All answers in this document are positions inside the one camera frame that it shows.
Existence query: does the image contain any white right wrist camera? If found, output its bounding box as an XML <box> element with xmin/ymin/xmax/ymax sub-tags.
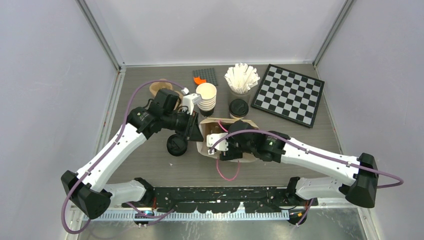
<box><xmin>206</xmin><ymin>132</ymin><xmax>229</xmax><ymax>155</ymax></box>

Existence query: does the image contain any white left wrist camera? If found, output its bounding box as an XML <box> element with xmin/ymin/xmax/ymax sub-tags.
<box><xmin>181</xmin><ymin>87</ymin><xmax>202</xmax><ymax>115</ymax></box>

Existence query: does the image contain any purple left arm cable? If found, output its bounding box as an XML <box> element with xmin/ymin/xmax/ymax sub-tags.
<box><xmin>60</xmin><ymin>79</ymin><xmax>186</xmax><ymax>235</ymax></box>

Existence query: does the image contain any brown pulp cup carrier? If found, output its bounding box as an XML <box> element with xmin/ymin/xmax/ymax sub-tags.
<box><xmin>149</xmin><ymin>81</ymin><xmax>183</xmax><ymax>100</ymax></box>

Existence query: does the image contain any stack of black cup lids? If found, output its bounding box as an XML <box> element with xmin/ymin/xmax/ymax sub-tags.
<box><xmin>166</xmin><ymin>134</ymin><xmax>188</xmax><ymax>157</ymax></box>

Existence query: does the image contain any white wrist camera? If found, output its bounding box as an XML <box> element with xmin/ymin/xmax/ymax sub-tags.
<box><xmin>181</xmin><ymin>87</ymin><xmax>202</xmax><ymax>115</ymax></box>
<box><xmin>206</xmin><ymin>132</ymin><xmax>229</xmax><ymax>155</ymax></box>

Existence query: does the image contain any stack of paper cups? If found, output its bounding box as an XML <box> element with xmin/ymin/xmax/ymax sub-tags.
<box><xmin>196</xmin><ymin>82</ymin><xmax>217</xmax><ymax>118</ymax></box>

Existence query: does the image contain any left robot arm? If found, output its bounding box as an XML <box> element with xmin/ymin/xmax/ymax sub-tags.
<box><xmin>61</xmin><ymin>88</ymin><xmax>204</xmax><ymax>220</ymax></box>

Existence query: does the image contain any orange curved toy piece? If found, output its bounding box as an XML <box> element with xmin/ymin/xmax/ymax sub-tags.
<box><xmin>193</xmin><ymin>76</ymin><xmax>207</xmax><ymax>86</ymax></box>

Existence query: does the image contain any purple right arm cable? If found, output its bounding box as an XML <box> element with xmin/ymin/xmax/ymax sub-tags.
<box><xmin>207</xmin><ymin>129</ymin><xmax>405</xmax><ymax>226</ymax></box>

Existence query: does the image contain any yellow pink paper bag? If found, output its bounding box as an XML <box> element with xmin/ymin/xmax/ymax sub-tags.
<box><xmin>196</xmin><ymin>117</ymin><xmax>258</xmax><ymax>181</ymax></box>

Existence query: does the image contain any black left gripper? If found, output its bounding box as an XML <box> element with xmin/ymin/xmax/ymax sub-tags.
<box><xmin>162</xmin><ymin>108</ymin><xmax>204</xmax><ymax>142</ymax></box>

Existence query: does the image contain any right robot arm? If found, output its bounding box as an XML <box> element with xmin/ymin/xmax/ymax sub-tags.
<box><xmin>219</xmin><ymin>120</ymin><xmax>379</xmax><ymax>208</ymax></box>

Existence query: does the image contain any white paper-wrapped straws bundle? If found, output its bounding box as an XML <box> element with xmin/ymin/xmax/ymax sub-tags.
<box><xmin>224</xmin><ymin>63</ymin><xmax>260</xmax><ymax>94</ymax></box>

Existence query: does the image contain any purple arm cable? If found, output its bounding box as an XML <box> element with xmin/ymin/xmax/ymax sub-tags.
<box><xmin>60</xmin><ymin>79</ymin><xmax>186</xmax><ymax>235</ymax></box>
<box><xmin>207</xmin><ymin>129</ymin><xmax>405</xmax><ymax>226</ymax></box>

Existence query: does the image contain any black white checkerboard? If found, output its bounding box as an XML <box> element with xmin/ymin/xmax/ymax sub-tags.
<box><xmin>250</xmin><ymin>64</ymin><xmax>325</xmax><ymax>128</ymax></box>

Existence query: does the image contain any small dark mat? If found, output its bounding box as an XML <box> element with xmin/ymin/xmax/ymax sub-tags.
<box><xmin>192</xmin><ymin>68</ymin><xmax>219</xmax><ymax>86</ymax></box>

